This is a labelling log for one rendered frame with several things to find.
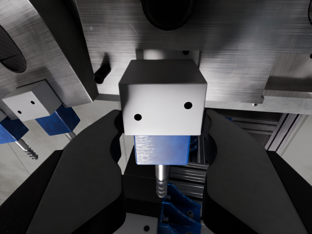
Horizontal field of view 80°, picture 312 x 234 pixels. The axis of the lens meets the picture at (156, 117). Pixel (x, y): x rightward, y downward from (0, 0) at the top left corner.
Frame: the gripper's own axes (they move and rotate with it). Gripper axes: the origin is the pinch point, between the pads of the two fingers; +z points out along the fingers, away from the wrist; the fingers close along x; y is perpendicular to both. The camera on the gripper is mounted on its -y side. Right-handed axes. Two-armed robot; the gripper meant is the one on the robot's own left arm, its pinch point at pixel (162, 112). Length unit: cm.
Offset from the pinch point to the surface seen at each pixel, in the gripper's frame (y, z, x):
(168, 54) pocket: -2.1, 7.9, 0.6
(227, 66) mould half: -1.8, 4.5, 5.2
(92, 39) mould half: -3.7, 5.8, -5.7
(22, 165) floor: 142, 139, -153
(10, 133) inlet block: 10.5, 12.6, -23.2
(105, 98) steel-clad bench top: 6.5, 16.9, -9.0
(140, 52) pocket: -2.4, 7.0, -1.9
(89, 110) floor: 59, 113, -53
